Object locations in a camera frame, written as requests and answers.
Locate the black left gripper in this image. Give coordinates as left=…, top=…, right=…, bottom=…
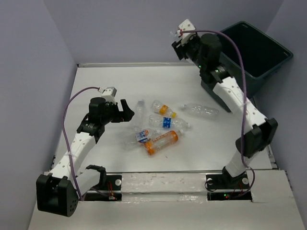
left=101, top=100, right=134, bottom=125

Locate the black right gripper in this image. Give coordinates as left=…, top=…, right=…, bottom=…
left=172, top=34, right=204, bottom=69

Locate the clear bottle white cap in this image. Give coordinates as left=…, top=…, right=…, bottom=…
left=131, top=99, right=146, bottom=132

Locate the bottle blue orange white label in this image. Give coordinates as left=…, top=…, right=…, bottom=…
left=123, top=128, right=161, bottom=150

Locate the clear ribbed bottle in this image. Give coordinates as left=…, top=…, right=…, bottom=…
left=169, top=30, right=180, bottom=41

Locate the large orange label bottle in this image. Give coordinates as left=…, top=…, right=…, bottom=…
left=144, top=129, right=185, bottom=155

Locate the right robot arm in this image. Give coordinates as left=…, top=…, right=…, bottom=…
left=172, top=30, right=278, bottom=189

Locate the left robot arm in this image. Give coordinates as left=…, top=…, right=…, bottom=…
left=36, top=97, right=134, bottom=217

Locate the dark green plastic bin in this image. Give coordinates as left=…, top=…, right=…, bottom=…
left=200, top=21, right=294, bottom=113

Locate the clear bottle blue label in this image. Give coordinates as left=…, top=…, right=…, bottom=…
left=148, top=115, right=191, bottom=129

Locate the small bottle yellow cap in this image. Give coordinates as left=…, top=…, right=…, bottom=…
left=151, top=100, right=177, bottom=118

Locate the large clear unlabeled bottle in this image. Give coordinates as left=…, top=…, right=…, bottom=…
left=181, top=103, right=219, bottom=119

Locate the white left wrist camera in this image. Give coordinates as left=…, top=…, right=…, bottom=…
left=99, top=87, right=117, bottom=104

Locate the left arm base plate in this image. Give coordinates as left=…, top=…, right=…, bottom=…
left=84, top=174, right=122, bottom=202

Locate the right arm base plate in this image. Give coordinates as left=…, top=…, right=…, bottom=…
left=204, top=173, right=252, bottom=201

